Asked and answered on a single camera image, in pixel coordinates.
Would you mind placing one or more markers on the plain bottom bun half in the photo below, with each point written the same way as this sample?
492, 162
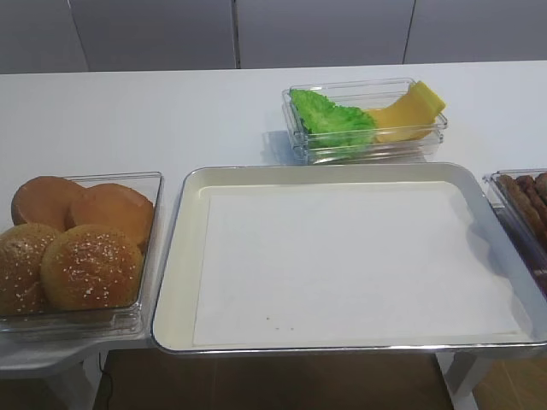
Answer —
44, 200

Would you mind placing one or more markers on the green lettuce leaf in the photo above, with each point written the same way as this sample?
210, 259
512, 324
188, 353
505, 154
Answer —
332, 126

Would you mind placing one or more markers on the white metal baking tray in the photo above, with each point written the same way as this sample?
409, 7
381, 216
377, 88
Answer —
173, 326

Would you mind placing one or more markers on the white parchment paper sheet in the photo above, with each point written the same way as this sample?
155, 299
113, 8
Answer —
353, 262

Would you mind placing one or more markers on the clear plastic topping container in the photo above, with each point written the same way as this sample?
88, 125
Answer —
369, 94

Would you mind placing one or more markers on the yellow cheese slice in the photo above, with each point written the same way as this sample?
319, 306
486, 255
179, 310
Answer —
410, 117

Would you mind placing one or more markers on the right sesame top bun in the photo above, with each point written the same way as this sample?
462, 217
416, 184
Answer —
91, 267

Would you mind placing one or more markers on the sesame bun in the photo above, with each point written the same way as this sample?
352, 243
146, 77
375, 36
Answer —
91, 267
22, 251

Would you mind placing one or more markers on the clear plastic bun container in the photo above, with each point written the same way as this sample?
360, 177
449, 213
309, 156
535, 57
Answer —
57, 323

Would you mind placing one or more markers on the clear plastic meat container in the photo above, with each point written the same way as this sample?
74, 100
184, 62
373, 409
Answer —
527, 246

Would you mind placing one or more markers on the brown meat patties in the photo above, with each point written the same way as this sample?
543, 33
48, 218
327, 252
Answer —
524, 198

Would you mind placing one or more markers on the left sesame top bun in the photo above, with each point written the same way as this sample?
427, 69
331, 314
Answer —
22, 251

